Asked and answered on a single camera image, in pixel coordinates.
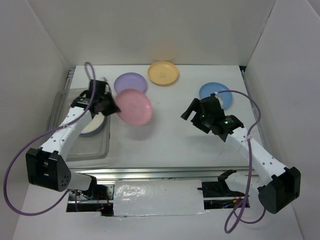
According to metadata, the blue plate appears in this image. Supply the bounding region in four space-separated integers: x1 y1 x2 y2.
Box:
199 82 233 110

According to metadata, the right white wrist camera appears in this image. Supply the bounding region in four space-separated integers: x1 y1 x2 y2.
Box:
210 92 224 106

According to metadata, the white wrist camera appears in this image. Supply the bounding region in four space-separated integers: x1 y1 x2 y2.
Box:
210 92 224 106
105 83 112 94

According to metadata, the cream plate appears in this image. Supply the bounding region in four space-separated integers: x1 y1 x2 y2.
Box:
80 113 105 135

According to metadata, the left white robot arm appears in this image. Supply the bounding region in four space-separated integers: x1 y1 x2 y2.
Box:
25 79 120 200

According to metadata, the aluminium rail frame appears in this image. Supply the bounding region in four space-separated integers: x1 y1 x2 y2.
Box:
68 65 255 179

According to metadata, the white taped cover panel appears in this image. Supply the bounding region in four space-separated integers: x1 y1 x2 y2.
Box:
113 180 205 217

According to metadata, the pink plate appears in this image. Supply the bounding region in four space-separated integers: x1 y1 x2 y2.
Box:
115 88 153 126

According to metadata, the purple plate at back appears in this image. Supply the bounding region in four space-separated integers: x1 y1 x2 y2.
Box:
113 72 148 93

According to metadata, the orange plate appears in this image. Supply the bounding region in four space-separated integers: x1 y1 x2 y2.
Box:
147 61 179 86

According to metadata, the clear plastic bin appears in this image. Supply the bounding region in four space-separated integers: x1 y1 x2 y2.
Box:
48 88 111 162

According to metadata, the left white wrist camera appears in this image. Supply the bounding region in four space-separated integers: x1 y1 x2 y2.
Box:
105 83 112 94

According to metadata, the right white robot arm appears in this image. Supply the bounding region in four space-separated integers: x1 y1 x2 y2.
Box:
181 95 301 214

